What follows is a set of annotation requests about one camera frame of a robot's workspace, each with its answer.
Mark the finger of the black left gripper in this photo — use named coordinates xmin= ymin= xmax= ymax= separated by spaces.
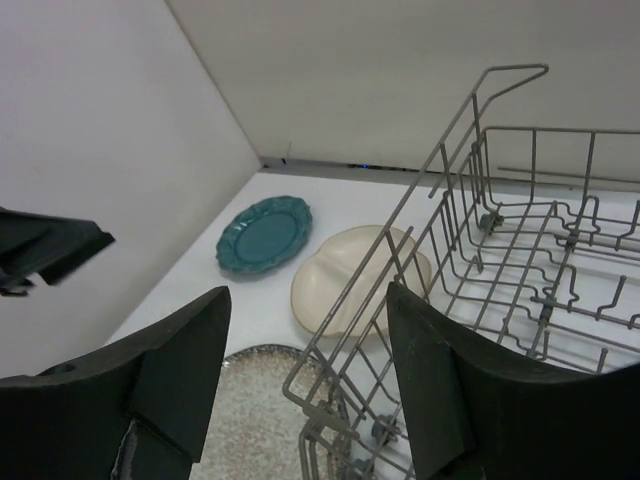
xmin=1 ymin=208 xmax=115 ymax=296

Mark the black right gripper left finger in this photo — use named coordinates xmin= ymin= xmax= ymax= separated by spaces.
xmin=1 ymin=286 xmax=232 ymax=479

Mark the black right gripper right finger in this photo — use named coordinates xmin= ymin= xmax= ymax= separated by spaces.
xmin=387 ymin=283 xmax=639 ymax=479

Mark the speckled brown round plate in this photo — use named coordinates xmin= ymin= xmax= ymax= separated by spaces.
xmin=192 ymin=341 xmax=361 ymax=480

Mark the cream divided plate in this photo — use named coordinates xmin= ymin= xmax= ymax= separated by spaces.
xmin=290 ymin=224 xmax=434 ymax=339

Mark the teal scalloped plate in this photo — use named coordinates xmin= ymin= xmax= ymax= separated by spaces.
xmin=216 ymin=195 xmax=313 ymax=275

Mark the grey wire dish rack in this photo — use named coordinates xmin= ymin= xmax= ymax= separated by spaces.
xmin=283 ymin=63 xmax=639 ymax=479

